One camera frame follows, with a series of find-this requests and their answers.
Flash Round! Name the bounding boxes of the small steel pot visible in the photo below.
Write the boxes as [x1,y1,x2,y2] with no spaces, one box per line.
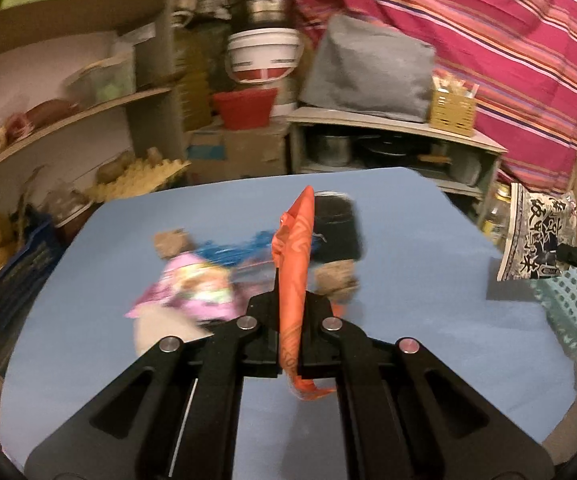
[313,132,354,167]

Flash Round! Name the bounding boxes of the potatoes on egg tray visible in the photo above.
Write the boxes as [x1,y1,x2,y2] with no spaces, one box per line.
[95,147,165,184]

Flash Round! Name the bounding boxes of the blue crinkled wrapper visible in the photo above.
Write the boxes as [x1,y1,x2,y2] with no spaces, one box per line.
[193,230,327,282]

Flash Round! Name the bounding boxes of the reddish brown produce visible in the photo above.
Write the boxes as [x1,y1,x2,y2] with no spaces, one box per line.
[0,99,75,162]

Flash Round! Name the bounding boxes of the cooking oil bottle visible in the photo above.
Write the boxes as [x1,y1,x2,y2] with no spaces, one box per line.
[481,182,515,247]

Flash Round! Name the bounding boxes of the curved wall shelf unit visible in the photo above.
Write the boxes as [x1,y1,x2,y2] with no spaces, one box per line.
[0,0,190,241]

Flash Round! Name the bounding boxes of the white paper piece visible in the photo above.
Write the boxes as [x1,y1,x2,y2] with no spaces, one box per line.
[132,305,215,362]

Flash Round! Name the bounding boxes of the brown cardboard box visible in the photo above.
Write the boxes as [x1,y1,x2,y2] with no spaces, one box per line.
[186,124,290,186]

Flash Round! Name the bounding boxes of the red plastic tub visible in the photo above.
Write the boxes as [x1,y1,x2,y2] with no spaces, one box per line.
[212,89,279,130]

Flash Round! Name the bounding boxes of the red striped blanket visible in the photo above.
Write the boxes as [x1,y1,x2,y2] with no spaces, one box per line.
[288,0,577,197]

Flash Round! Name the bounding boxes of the large steel pot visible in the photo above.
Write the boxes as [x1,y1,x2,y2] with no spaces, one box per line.
[238,0,295,31]

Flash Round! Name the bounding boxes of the brown paper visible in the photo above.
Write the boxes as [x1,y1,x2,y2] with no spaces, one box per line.
[313,259,360,307]
[153,229,195,262]

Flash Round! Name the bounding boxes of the blue plastic crate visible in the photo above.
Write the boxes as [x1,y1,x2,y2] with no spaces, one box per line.
[0,210,67,332]

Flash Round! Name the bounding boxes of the grey shelf cabinet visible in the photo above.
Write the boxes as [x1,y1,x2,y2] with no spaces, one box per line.
[286,107,510,197]

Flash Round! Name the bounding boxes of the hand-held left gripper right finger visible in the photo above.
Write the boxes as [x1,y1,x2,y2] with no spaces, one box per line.
[300,292,555,480]

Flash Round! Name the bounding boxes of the bundle of pale sticks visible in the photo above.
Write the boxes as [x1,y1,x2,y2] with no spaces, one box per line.
[433,74,480,100]

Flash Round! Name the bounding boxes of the black pan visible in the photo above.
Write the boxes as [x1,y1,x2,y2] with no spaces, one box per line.
[359,135,420,162]

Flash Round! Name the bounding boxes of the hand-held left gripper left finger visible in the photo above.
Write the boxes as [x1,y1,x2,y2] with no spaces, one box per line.
[23,291,284,480]

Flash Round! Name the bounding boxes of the stack of yellow crates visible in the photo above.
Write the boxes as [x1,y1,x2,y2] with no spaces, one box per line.
[175,35,215,132]

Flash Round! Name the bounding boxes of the yellow slotted basket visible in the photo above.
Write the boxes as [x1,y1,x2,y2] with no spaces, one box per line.
[429,87,478,137]

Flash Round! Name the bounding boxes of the teal plastic basket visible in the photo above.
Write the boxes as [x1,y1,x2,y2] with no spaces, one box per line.
[531,266,577,362]

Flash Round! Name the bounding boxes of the clear plastic container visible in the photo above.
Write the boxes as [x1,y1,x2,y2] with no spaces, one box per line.
[65,54,137,109]

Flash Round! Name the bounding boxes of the pink printed wrapper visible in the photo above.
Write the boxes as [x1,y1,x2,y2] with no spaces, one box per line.
[124,252,242,324]

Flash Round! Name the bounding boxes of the grey cloth cover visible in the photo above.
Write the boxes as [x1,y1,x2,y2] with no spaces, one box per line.
[299,14,437,122]

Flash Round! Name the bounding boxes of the orange snack wrapper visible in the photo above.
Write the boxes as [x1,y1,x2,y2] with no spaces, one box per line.
[270,186,337,404]

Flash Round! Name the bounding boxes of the yellow egg tray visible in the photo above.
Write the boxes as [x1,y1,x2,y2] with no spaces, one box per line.
[86,156,192,204]

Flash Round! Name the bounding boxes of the white packet with dark print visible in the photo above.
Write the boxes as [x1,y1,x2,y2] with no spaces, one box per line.
[497,182,577,284]

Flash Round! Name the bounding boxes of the white plastic bucket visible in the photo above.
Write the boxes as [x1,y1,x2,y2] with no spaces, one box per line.
[225,29,305,84]

